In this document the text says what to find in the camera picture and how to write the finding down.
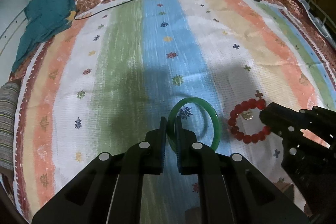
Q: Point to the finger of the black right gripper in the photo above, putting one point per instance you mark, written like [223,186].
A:
[281,120]

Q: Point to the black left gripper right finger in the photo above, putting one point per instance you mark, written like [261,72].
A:
[231,189]

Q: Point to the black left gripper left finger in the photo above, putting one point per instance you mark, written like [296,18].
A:
[109,188]

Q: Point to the striped colourful bedspread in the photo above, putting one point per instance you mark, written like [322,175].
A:
[56,139]

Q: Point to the striped grey pillow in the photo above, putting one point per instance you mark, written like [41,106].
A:
[9,99]

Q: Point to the teal cloth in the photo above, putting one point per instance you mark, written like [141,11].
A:
[45,19]

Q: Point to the wire rack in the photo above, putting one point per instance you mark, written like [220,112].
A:
[323,22]

